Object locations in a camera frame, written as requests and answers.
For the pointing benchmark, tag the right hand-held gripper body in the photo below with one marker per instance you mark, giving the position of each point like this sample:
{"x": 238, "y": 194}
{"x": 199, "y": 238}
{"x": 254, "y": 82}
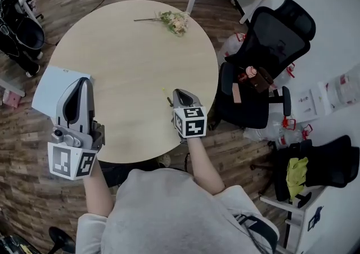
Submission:
{"x": 189, "y": 122}

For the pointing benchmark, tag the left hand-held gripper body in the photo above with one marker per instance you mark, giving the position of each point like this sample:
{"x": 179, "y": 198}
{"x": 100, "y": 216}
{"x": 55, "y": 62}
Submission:
{"x": 71, "y": 123}

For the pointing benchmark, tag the person's left forearm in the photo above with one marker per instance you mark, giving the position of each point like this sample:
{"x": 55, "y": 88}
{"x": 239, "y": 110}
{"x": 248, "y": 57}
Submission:
{"x": 97, "y": 191}

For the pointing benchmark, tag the person's right forearm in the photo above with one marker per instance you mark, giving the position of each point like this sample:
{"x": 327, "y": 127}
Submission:
{"x": 202, "y": 165}

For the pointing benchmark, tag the white flat box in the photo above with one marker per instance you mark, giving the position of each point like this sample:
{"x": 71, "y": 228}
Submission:
{"x": 52, "y": 89}

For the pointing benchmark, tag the round wooden table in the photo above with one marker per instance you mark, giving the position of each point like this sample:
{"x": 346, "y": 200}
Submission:
{"x": 135, "y": 64}

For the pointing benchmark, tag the pink rectangular box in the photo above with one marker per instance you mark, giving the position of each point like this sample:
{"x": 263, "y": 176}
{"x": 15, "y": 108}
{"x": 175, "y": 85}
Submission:
{"x": 237, "y": 93}

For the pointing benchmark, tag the pink storage box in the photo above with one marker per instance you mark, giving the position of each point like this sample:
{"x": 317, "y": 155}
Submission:
{"x": 11, "y": 98}

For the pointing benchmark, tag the pink plush flower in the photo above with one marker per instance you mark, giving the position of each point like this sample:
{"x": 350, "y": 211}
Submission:
{"x": 251, "y": 71}

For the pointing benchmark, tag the pale artificial flower bouquet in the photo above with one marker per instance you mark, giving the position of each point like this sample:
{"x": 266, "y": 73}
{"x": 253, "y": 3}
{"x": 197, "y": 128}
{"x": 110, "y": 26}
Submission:
{"x": 175, "y": 23}

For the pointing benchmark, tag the clear red-capped water jug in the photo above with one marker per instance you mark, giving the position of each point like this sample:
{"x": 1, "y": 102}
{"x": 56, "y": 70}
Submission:
{"x": 294, "y": 137}
{"x": 270, "y": 129}
{"x": 233, "y": 47}
{"x": 285, "y": 75}

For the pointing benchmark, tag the person's grey shirt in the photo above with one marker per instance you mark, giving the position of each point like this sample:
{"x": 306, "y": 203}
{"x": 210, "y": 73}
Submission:
{"x": 168, "y": 213}

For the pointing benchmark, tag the black and white chair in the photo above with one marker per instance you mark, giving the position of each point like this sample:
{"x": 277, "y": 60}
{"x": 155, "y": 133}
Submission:
{"x": 19, "y": 33}

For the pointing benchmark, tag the black chair base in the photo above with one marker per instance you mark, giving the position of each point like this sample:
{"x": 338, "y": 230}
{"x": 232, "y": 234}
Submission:
{"x": 62, "y": 240}

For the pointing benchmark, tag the yellow-green cloth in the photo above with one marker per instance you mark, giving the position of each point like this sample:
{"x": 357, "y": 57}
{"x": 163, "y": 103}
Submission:
{"x": 296, "y": 175}

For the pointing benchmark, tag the black mesh office chair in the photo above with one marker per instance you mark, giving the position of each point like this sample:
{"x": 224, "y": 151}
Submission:
{"x": 275, "y": 36}

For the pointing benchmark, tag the black chair with clothes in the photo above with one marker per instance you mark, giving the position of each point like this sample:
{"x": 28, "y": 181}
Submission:
{"x": 329, "y": 162}

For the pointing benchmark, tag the clear bags of parts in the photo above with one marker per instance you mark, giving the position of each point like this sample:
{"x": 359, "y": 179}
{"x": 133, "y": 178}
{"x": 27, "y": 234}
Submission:
{"x": 337, "y": 92}

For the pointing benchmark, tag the white cabinet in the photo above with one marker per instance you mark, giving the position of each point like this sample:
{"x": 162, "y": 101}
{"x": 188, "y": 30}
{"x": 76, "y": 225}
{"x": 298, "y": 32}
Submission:
{"x": 323, "y": 219}

